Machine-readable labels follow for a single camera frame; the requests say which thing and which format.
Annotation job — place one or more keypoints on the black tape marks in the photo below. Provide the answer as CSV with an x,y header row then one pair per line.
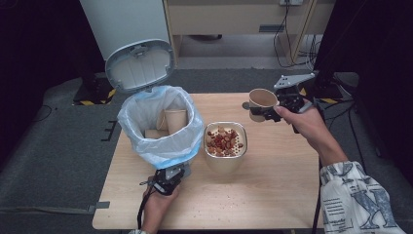
x,y
109,130

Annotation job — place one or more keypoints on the grey tape strip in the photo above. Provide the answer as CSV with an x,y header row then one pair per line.
x,y
99,206

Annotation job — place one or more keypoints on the round grey table grommet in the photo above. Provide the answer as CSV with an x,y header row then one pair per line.
x,y
245,105

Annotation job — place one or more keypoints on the translucent plastic trash bag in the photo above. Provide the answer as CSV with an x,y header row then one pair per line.
x,y
168,149

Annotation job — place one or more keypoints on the white power strip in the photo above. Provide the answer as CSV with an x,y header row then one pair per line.
x,y
291,2

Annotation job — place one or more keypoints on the pile of reddish food scraps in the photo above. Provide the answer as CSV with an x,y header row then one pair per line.
x,y
224,143

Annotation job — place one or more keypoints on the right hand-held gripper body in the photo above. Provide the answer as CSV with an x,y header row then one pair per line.
x,y
290,96

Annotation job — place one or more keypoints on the white grey pedal trash can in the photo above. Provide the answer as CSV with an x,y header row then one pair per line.
x,y
139,65

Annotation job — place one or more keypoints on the black curtain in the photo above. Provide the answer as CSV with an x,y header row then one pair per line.
x,y
380,48
39,48

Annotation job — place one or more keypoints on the wooden cabinet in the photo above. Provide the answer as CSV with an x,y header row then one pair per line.
x,y
227,19

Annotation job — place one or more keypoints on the beige strainer container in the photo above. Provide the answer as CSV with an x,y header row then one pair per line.
x,y
224,164

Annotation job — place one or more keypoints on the person's left hand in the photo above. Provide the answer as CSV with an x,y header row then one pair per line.
x,y
156,204

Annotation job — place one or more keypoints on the person's right hand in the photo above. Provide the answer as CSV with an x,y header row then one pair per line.
x,y
305,123

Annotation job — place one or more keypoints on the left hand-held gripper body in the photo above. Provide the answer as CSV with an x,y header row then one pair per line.
x,y
167,182

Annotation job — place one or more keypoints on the brown paper cup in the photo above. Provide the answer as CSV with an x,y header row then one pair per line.
x,y
261,97
177,122
161,122
156,133

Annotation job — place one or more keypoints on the black stand base striped edge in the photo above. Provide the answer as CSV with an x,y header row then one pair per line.
x,y
328,94
94,94

